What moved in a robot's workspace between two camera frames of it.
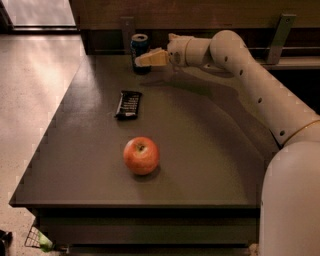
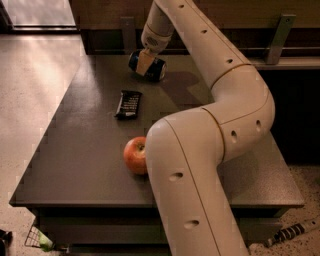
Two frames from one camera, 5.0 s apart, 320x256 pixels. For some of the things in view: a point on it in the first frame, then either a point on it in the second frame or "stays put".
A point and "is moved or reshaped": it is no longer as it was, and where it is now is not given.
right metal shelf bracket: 284,27 stays put
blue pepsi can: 139,43 is moved or reshaped
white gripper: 177,51 -> 154,42
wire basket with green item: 35,238 stays put
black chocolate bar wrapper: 128,105 stays put
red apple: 141,155 stays put
